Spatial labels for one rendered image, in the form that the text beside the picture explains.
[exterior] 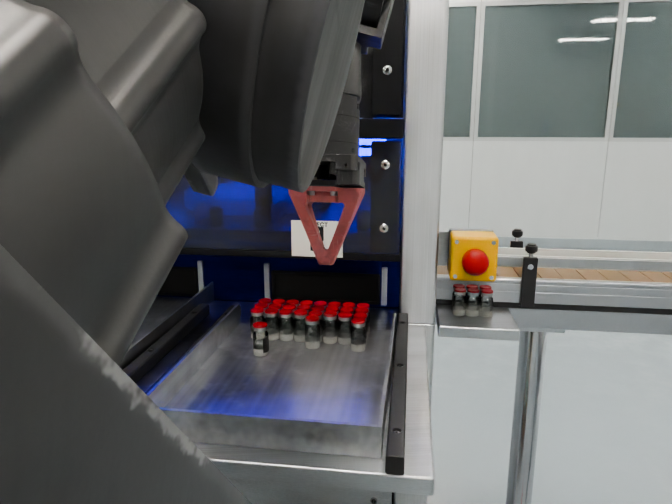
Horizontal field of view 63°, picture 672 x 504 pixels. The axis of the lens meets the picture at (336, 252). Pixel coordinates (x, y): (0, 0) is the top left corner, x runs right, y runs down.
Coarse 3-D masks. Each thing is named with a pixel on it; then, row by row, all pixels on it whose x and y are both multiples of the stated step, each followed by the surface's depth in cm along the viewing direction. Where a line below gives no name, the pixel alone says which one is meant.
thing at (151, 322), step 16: (208, 288) 100; (160, 304) 100; (176, 304) 100; (192, 304) 92; (144, 320) 92; (160, 320) 92; (176, 320) 86; (144, 336) 76; (160, 336) 81; (128, 352) 72
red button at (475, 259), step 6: (468, 252) 84; (474, 252) 83; (480, 252) 83; (462, 258) 85; (468, 258) 83; (474, 258) 83; (480, 258) 83; (486, 258) 83; (462, 264) 84; (468, 264) 83; (474, 264) 83; (480, 264) 83; (486, 264) 83; (468, 270) 83; (474, 270) 83; (480, 270) 83; (486, 270) 84
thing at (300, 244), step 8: (296, 224) 89; (320, 224) 88; (328, 224) 88; (336, 224) 88; (296, 232) 89; (304, 232) 89; (328, 232) 88; (296, 240) 89; (304, 240) 89; (328, 240) 89; (296, 248) 90; (304, 248) 90; (312, 256) 90
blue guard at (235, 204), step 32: (192, 192) 90; (224, 192) 89; (256, 192) 89; (288, 192) 88; (384, 192) 86; (192, 224) 92; (224, 224) 91; (256, 224) 90; (288, 224) 89; (352, 224) 88
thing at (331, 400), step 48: (240, 336) 85; (384, 336) 85; (192, 384) 69; (240, 384) 69; (288, 384) 69; (336, 384) 69; (384, 384) 62; (192, 432) 57; (240, 432) 56; (288, 432) 55; (336, 432) 55
